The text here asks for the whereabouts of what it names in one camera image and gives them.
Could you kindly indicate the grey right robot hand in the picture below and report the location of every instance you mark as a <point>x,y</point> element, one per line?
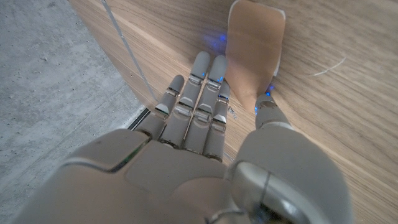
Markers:
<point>155,180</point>

